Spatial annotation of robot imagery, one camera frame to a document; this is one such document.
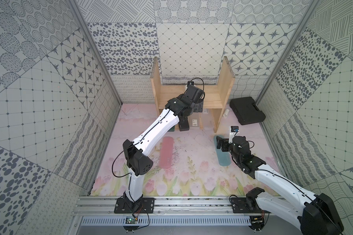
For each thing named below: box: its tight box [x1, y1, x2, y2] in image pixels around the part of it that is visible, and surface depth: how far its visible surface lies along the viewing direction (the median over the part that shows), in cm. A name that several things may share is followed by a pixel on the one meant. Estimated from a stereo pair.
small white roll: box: [222, 108, 230, 118], surface depth 111 cm
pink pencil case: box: [158, 136, 175, 169], surface depth 96 cm
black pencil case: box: [178, 117, 190, 132], surface depth 97 cm
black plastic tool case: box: [229, 96, 266, 126], surface depth 113 cm
